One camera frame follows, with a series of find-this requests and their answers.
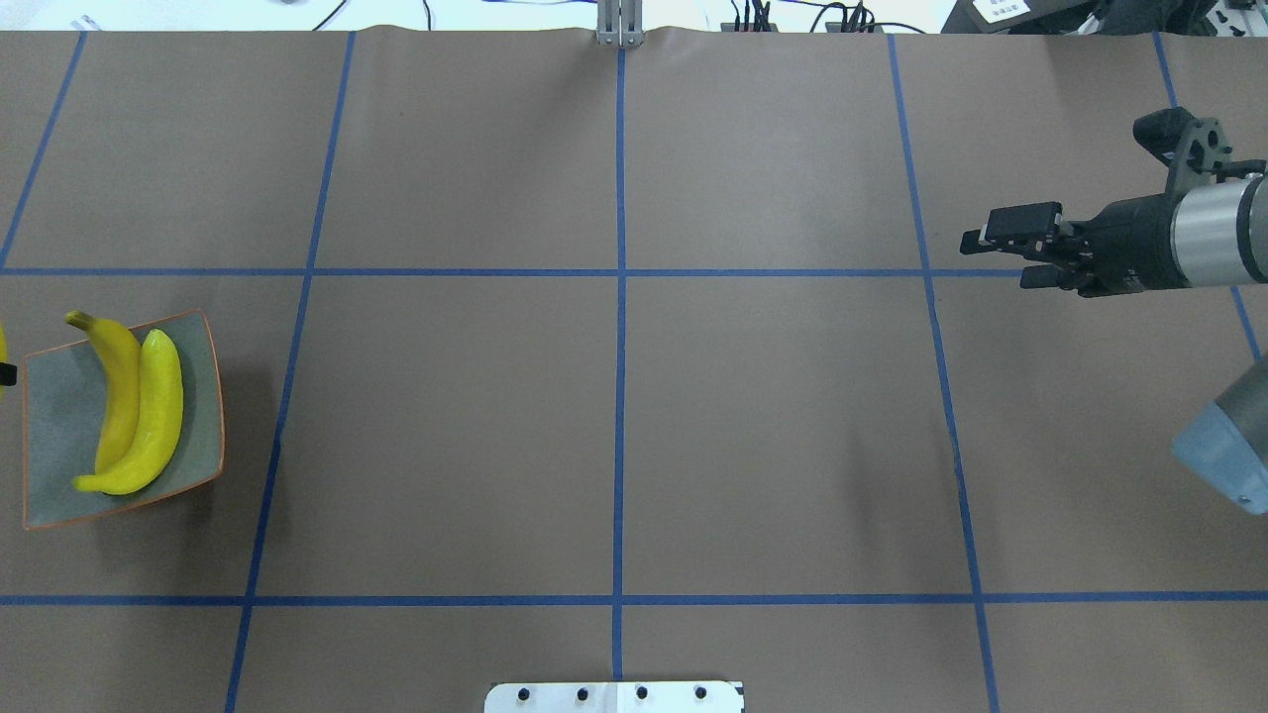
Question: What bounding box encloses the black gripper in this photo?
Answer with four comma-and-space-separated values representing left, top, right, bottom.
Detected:
959, 194, 1189, 298

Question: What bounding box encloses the black box with label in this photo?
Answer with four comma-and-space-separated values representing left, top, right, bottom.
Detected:
940, 1, 1097, 36

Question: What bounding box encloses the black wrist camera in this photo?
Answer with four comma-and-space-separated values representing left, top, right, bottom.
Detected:
1132, 107, 1265, 195

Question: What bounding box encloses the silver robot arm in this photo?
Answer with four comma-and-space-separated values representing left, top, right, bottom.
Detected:
959, 174, 1267, 516

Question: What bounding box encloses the aluminium frame post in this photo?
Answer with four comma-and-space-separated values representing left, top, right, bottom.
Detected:
593, 0, 645, 49

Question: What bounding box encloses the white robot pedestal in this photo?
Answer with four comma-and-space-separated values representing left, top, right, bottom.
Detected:
483, 680, 747, 712

